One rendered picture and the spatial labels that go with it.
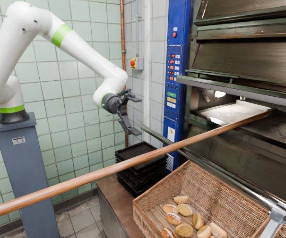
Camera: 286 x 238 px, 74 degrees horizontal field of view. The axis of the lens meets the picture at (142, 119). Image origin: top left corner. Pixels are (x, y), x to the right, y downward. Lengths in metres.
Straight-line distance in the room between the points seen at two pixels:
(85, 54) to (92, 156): 1.30
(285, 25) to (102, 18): 1.37
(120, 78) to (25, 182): 0.86
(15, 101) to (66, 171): 1.06
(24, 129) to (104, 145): 1.04
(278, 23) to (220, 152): 0.68
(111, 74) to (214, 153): 0.75
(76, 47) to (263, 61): 0.85
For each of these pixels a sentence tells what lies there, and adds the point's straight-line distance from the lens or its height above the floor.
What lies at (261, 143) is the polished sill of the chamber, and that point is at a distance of 1.07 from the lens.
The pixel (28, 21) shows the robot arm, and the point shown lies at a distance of 0.92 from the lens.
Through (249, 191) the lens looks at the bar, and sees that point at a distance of 0.72.
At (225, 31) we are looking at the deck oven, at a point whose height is 1.66.
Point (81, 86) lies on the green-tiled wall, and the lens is 1.82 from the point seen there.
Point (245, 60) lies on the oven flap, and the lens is 1.05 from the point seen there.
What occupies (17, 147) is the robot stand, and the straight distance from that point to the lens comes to 1.28.
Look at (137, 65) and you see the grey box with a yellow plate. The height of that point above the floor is 1.45.
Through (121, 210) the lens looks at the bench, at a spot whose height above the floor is 0.58.
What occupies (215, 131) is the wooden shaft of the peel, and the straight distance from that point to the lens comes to 0.99.
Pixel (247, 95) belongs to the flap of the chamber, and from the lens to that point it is 0.88.
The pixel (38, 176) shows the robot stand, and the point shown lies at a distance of 1.39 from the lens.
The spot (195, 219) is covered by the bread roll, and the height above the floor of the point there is 0.64.
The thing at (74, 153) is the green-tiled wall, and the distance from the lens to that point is 2.02.
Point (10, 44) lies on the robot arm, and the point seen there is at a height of 1.60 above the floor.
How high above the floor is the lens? 1.60
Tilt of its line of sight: 21 degrees down
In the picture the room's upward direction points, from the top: straight up
